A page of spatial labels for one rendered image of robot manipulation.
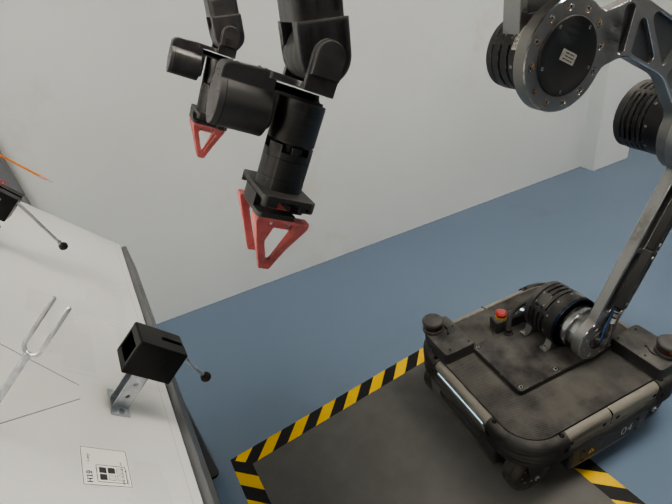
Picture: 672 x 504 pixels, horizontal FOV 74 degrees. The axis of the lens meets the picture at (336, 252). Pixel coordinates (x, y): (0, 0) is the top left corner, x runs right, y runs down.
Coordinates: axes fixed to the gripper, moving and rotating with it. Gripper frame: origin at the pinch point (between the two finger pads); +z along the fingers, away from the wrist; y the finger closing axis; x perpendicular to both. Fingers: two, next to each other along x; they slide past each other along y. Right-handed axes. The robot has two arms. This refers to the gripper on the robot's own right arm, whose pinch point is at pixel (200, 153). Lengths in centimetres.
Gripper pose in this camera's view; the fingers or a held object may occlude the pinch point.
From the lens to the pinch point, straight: 104.7
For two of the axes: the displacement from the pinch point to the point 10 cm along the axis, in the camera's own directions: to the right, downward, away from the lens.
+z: -3.1, 8.9, 3.3
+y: 3.9, 4.3, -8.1
